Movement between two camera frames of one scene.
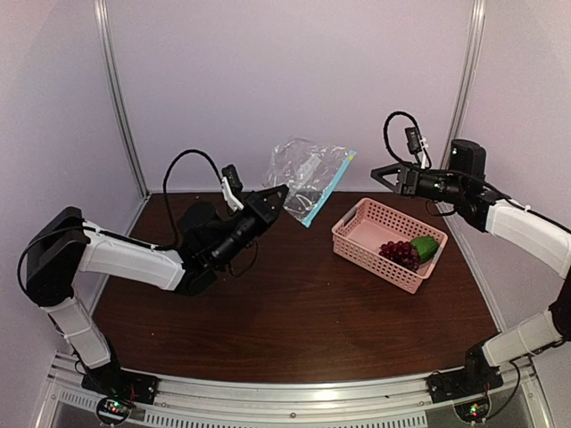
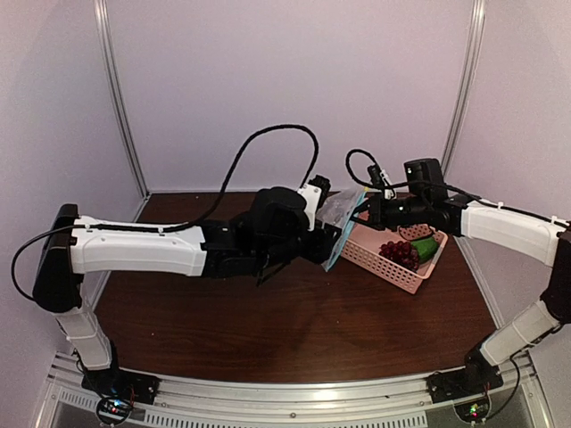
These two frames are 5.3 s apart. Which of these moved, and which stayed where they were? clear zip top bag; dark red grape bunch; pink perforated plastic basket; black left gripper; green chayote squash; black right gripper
Moved: black right gripper; black left gripper; clear zip top bag
Stayed: green chayote squash; dark red grape bunch; pink perforated plastic basket
